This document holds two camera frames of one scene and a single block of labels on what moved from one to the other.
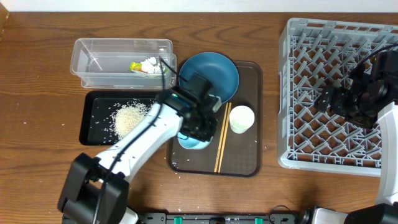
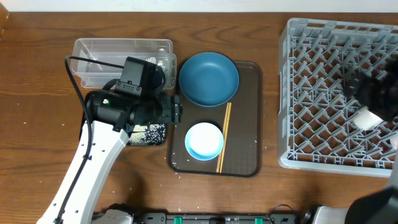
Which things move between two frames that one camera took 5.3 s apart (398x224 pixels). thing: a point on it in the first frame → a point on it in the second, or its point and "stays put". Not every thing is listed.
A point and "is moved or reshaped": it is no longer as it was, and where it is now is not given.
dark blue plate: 216,69 stays put
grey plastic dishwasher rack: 312,55 stays put
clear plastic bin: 124,63 stays put
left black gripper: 209,129 → 168,110
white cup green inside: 241,117 is moved or reshaped
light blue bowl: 189,143 is moved or reshaped
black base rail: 275,218 stays put
